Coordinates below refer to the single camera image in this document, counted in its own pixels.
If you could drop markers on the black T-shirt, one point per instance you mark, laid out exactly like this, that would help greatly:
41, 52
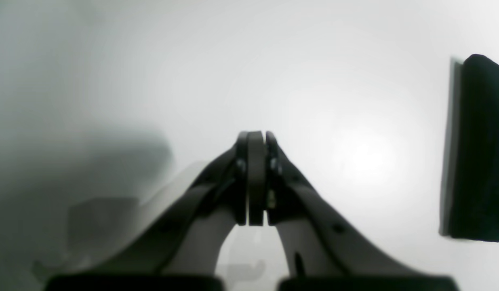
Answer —
469, 205

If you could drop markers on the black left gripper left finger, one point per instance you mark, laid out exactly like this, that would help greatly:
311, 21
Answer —
179, 251

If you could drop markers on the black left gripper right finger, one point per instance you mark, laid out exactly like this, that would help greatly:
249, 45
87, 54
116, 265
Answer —
324, 252

